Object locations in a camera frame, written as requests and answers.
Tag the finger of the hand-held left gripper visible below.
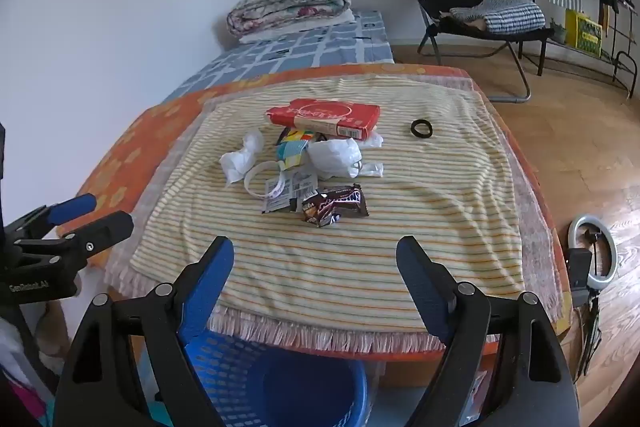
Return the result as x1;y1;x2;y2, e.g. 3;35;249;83
15;211;135;267
5;193;97;242

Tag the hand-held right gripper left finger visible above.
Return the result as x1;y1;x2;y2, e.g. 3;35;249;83
52;235;236;427

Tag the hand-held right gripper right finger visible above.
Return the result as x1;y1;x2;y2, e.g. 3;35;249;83
395;235;581;427

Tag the white paper band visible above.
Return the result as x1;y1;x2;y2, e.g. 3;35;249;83
244;160;286;200

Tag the brown chocolate bar wrapper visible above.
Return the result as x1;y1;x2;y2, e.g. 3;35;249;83
300;184;370;228

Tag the blue plastic basket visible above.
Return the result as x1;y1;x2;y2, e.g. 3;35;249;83
177;332;368;427

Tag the white tissue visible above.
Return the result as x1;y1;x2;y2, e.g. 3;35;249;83
219;130;264;188

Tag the black white label packet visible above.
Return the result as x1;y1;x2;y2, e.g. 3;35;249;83
262;170;319;214

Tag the white plastic bag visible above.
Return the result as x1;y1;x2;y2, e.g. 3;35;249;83
306;134;385;180

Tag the red cardboard box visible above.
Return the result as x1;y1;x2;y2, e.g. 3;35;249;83
265;98;381;141

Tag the orange flower blanket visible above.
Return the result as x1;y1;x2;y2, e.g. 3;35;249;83
55;63;573;363

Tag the yellow striped blanket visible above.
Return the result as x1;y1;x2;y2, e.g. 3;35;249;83
129;77;526;333

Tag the striped cream blanket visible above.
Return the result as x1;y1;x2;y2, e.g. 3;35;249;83
102;72;563;355

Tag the colourful yellow teal packet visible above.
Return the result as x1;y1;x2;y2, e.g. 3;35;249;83
274;127;321;170

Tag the blue checked bed sheet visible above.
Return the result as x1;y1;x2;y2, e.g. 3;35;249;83
162;10;396;105

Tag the blue white checked cloth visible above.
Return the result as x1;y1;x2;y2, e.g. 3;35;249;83
449;0;546;35

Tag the folded floral quilt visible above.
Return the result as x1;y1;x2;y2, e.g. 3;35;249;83
226;0;353;40

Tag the black drying rack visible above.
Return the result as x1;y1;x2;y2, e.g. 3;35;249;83
520;0;640;100

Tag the yellow crate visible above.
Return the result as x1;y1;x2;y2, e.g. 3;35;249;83
565;9;603;58

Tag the ring light on stand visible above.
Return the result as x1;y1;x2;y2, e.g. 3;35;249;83
567;213;621;378

